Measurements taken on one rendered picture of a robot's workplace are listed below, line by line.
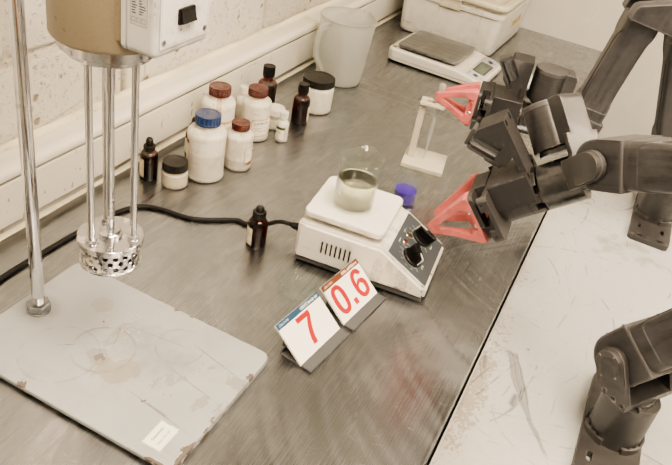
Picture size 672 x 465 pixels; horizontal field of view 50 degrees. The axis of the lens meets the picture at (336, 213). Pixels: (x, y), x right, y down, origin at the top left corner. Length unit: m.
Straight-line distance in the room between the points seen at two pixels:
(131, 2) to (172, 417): 0.44
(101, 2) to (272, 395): 0.47
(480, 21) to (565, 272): 0.99
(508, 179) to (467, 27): 1.20
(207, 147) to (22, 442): 0.55
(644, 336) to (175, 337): 0.53
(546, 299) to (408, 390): 0.32
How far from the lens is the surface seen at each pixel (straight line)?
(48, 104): 1.12
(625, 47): 1.29
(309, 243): 1.03
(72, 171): 1.13
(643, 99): 2.43
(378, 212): 1.04
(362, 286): 1.00
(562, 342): 1.06
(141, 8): 0.60
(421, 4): 2.08
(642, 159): 0.81
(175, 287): 0.99
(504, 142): 0.87
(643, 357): 0.85
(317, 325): 0.93
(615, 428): 0.91
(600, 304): 1.17
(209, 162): 1.19
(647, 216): 1.43
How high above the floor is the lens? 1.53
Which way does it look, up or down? 32 degrees down
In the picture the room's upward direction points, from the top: 11 degrees clockwise
